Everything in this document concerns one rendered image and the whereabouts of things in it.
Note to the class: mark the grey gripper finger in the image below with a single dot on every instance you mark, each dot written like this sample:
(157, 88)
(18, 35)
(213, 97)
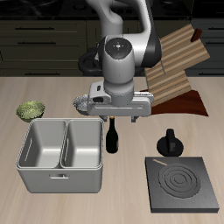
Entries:
(103, 117)
(134, 118)

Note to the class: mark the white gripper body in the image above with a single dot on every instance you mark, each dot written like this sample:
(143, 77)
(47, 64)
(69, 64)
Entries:
(122, 109)

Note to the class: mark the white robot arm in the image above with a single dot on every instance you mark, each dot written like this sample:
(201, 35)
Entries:
(119, 73)

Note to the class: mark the dark wine bottle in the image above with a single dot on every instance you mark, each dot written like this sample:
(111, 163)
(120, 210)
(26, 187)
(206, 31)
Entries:
(112, 140)

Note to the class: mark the green bowl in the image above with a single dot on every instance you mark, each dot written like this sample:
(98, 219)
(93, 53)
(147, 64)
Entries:
(30, 110)

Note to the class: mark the grey fluted dish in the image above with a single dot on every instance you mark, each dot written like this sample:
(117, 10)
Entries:
(80, 103)

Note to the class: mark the round black stove knob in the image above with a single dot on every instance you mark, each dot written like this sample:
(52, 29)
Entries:
(170, 144)

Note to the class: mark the white two-bin basket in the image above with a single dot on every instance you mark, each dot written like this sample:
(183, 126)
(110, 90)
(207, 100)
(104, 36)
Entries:
(61, 163)

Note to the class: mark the dark grey stove plate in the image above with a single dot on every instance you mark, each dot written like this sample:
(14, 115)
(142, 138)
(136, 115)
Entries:
(180, 183)

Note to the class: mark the dark kitchen cupboards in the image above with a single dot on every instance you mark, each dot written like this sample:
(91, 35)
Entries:
(40, 43)

